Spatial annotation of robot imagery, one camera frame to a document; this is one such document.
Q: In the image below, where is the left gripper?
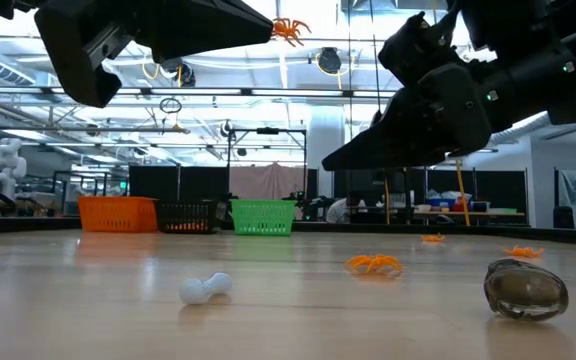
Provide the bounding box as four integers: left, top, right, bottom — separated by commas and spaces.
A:
34, 0, 275, 109

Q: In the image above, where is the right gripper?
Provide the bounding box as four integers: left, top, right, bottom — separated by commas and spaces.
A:
321, 63, 494, 172

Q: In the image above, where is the ceiling light bar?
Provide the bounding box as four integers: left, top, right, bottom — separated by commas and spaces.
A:
0, 85, 399, 99

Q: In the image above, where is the blue tub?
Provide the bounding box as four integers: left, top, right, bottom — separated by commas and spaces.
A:
425, 197, 457, 210

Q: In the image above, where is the person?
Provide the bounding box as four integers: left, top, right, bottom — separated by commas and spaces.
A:
325, 192, 369, 225

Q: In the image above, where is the wooden background table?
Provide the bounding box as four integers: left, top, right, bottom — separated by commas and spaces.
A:
412, 209, 526, 226

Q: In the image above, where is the beige curtain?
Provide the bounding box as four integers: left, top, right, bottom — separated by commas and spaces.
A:
228, 162, 307, 201

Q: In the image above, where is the green plastic basket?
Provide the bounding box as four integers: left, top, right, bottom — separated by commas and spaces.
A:
229, 199, 298, 237

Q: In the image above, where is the black plastic basket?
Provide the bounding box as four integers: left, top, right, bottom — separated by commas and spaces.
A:
153, 199, 220, 235

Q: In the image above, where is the dark translucent plastic skull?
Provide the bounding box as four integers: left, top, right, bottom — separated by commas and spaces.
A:
482, 258, 570, 322

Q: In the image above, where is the orange plastic basket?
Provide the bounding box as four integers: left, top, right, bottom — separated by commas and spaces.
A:
77, 195, 159, 233

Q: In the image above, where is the white plastic bone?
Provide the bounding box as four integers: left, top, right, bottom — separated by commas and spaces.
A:
178, 272, 234, 306

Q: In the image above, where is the yellow hanging cable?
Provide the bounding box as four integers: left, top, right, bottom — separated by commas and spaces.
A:
381, 170, 392, 226
455, 159, 472, 227

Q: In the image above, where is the black hanging cable loop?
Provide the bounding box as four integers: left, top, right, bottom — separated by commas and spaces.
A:
159, 96, 184, 116

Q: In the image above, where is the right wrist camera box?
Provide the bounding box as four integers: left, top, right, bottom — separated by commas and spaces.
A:
377, 9, 474, 90

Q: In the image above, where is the black partition wall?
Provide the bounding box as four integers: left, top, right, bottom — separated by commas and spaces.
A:
332, 167, 529, 224

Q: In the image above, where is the black metal gantry frame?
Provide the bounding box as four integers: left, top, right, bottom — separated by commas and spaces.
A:
225, 126, 309, 221

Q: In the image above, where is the glass enclosure rack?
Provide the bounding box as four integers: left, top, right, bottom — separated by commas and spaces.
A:
52, 169, 130, 217

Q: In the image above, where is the black aluminium table frame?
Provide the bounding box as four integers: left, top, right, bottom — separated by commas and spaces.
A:
0, 214, 576, 247

